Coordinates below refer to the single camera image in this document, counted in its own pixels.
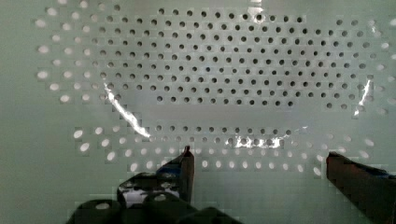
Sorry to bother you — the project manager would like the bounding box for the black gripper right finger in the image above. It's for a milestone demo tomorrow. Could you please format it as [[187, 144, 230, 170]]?
[[326, 152, 396, 224]]

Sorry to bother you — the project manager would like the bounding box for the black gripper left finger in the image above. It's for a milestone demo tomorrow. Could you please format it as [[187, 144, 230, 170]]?
[[117, 146, 195, 208]]

